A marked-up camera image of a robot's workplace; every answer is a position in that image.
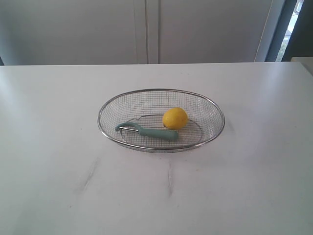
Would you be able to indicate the teal handled peeler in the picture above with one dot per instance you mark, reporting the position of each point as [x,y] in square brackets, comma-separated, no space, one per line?
[168,135]

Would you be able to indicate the yellow lemon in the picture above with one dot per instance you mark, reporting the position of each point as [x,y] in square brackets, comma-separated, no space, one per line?
[175,118]

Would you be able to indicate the white cabinet doors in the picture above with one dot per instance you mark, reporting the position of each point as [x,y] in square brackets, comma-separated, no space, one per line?
[82,32]

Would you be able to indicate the oval wire mesh basket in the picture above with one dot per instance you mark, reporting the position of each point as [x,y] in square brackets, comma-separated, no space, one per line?
[146,107]

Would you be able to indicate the window with grey frame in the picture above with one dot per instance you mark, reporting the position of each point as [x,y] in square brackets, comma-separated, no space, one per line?
[275,29]

